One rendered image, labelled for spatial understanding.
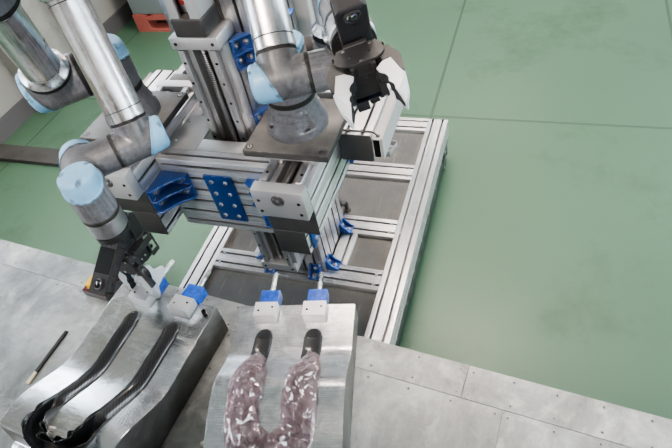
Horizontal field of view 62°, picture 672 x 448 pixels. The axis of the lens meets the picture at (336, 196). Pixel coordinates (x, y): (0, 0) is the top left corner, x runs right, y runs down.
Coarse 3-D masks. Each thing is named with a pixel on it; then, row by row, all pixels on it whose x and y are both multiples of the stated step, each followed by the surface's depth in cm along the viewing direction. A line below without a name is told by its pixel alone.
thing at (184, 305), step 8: (208, 272) 130; (192, 288) 126; (200, 288) 126; (176, 296) 124; (184, 296) 123; (192, 296) 125; (200, 296) 125; (168, 304) 123; (176, 304) 122; (184, 304) 122; (192, 304) 122; (176, 312) 123; (184, 312) 121; (192, 312) 123
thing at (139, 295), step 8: (168, 264) 134; (136, 288) 127; (144, 288) 127; (160, 288) 129; (128, 296) 126; (136, 296) 126; (144, 296) 125; (152, 296) 127; (144, 304) 126; (152, 304) 127
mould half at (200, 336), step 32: (128, 288) 131; (160, 320) 123; (192, 320) 122; (96, 352) 121; (128, 352) 120; (192, 352) 117; (64, 384) 114; (96, 384) 114; (160, 384) 113; (192, 384) 119; (64, 416) 106; (128, 416) 106; (160, 416) 111
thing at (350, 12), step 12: (336, 0) 73; (348, 0) 73; (360, 0) 73; (336, 12) 73; (348, 12) 74; (360, 12) 74; (336, 24) 76; (348, 24) 76; (360, 24) 77; (348, 36) 79; (360, 36) 80
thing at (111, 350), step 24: (120, 336) 123; (168, 336) 121; (96, 360) 120; (144, 360) 117; (72, 384) 114; (144, 384) 114; (48, 408) 109; (120, 408) 108; (24, 432) 103; (72, 432) 101; (96, 432) 102
